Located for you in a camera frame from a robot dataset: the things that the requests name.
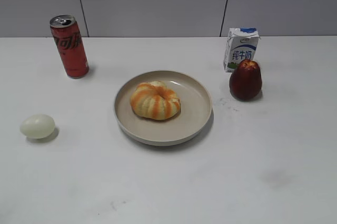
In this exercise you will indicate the beige round plate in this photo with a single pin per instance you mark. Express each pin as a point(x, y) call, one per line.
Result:
point(194, 117)

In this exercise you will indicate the white egg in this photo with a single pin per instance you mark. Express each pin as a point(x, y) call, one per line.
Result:
point(38, 126)

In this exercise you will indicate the dark red wax apple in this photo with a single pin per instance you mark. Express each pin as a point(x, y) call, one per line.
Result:
point(246, 80)

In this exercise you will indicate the orange striped croissant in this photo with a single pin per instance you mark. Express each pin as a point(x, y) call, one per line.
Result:
point(154, 100)

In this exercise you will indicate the red cola can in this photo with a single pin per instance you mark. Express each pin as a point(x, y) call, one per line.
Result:
point(68, 40)

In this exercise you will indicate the white blue milk carton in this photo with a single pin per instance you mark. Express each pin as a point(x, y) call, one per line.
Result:
point(241, 44)

